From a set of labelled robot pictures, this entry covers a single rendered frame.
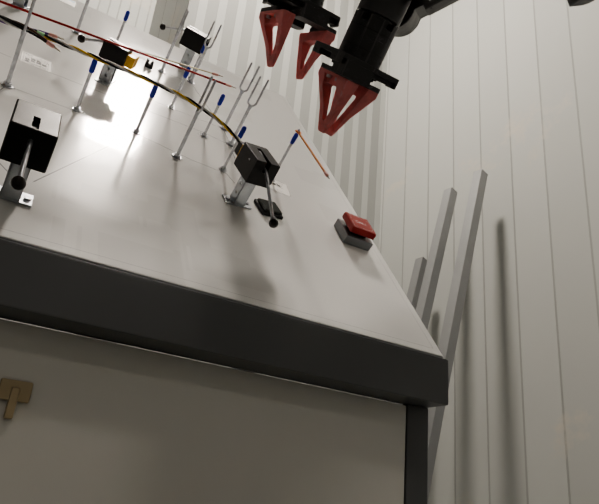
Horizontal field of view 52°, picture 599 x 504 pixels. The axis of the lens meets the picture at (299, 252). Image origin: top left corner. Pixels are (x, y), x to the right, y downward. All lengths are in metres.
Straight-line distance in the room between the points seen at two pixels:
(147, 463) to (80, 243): 0.25
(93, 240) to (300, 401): 0.32
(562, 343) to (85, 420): 2.97
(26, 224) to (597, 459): 2.91
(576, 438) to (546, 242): 1.06
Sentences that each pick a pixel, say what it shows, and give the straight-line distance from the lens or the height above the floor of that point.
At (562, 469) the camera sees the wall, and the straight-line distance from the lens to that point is 3.35.
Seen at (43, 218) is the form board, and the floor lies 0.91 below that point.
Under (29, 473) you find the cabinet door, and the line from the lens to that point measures 0.67.
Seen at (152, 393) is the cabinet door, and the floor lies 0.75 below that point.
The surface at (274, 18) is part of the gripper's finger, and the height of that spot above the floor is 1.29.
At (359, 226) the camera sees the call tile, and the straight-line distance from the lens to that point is 1.04.
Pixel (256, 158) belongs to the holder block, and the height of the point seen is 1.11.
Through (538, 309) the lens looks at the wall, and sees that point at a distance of 3.55.
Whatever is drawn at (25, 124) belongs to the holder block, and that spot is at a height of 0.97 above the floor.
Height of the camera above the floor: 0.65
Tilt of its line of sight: 23 degrees up
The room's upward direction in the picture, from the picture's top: 6 degrees clockwise
